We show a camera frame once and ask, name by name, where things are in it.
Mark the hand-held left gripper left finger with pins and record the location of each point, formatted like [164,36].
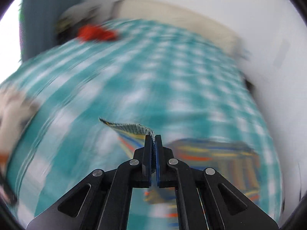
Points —
[148,153]

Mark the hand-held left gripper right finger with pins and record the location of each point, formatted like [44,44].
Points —
[158,158]

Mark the striped knit sweater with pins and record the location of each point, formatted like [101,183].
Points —
[134,129]

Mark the teal plaid bed blanket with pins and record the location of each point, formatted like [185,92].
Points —
[168,76]

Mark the dark nightstand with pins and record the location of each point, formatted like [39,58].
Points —
[250,85]

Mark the red cloth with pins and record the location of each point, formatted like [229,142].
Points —
[96,33]

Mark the beige pillow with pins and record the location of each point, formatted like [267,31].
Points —
[191,21]

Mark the white printed cushion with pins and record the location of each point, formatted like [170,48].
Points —
[14,115]

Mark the teal curtain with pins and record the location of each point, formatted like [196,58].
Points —
[40,16]

